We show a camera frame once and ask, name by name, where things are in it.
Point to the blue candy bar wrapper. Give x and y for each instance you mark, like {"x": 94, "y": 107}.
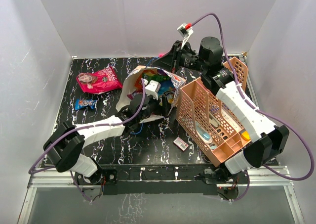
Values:
{"x": 85, "y": 103}

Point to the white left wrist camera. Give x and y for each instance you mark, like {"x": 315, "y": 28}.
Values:
{"x": 151, "y": 88}

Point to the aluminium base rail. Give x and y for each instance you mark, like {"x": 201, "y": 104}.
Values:
{"x": 156, "y": 179}

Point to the pink snack bag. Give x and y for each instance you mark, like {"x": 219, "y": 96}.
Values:
{"x": 99, "y": 82}

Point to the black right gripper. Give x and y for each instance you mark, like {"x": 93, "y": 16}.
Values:
{"x": 172, "y": 60}

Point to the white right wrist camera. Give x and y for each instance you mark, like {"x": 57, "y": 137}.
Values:
{"x": 185, "y": 31}

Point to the yellow object in organizer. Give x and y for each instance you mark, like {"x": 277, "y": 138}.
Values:
{"x": 244, "y": 135}

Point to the pink mesh file organizer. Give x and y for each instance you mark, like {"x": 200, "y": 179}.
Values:
{"x": 198, "y": 104}

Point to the orange snack packet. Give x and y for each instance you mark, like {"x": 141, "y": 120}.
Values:
{"x": 138, "y": 84}

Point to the small red white box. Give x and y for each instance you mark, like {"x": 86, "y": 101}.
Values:
{"x": 180, "y": 144}

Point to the checkered paper bag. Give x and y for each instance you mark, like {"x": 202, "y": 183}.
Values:
{"x": 129, "y": 92}

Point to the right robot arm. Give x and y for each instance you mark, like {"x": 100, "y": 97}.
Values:
{"x": 268, "y": 139}

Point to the blue snack packet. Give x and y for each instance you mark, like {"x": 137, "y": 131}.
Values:
{"x": 165, "y": 87}

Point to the green snack packet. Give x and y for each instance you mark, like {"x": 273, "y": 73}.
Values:
{"x": 149, "y": 75}

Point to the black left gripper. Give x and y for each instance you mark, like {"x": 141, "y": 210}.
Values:
{"x": 162, "y": 109}

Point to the blue tape dispenser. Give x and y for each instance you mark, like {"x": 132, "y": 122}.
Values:
{"x": 203, "y": 134}

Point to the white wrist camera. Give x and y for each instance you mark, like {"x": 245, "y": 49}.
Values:
{"x": 185, "y": 31}
{"x": 151, "y": 88}

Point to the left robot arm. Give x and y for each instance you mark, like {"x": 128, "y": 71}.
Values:
{"x": 65, "y": 145}

